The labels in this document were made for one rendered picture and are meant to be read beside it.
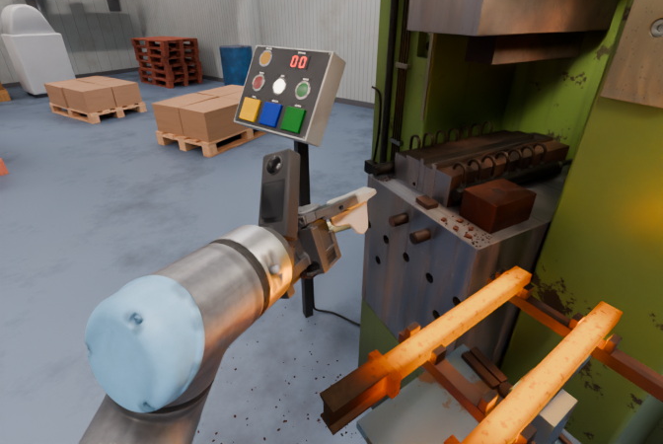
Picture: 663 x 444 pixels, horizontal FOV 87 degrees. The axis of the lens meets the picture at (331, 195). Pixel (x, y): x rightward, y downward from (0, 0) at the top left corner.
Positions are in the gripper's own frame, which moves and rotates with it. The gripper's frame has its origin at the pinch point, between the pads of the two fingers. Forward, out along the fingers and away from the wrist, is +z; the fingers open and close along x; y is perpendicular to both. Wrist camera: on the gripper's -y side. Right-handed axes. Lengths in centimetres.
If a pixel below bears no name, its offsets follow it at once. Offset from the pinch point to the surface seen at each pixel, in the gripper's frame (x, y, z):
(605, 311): 33.6, 26.8, 7.9
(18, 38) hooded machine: -592, -292, 273
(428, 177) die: 7.8, 6.5, 33.5
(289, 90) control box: -32, -27, 51
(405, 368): 10.0, 20.9, -13.2
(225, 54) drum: -341, -184, 418
